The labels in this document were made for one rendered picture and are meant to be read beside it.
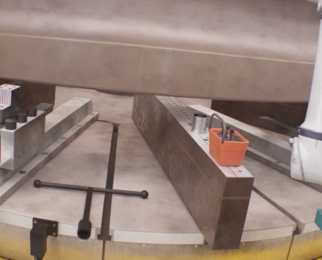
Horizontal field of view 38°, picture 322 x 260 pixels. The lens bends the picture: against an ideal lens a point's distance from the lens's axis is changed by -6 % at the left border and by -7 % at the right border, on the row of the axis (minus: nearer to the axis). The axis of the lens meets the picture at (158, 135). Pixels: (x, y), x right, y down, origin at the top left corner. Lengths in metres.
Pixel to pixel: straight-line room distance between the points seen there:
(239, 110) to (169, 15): 1.99
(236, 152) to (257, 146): 1.43
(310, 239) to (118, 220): 1.16
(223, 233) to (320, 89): 0.89
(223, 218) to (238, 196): 0.12
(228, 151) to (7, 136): 1.10
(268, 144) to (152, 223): 1.43
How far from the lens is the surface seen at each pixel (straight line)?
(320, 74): 1.77
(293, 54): 3.19
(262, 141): 3.69
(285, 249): 2.85
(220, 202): 2.23
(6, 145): 2.56
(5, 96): 2.72
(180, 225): 2.51
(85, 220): 2.36
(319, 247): 3.08
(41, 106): 3.33
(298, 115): 4.42
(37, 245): 2.31
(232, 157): 2.28
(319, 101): 1.77
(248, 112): 4.58
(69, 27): 2.81
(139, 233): 2.42
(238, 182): 2.20
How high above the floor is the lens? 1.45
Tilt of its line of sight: 17 degrees down
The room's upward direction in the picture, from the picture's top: 7 degrees clockwise
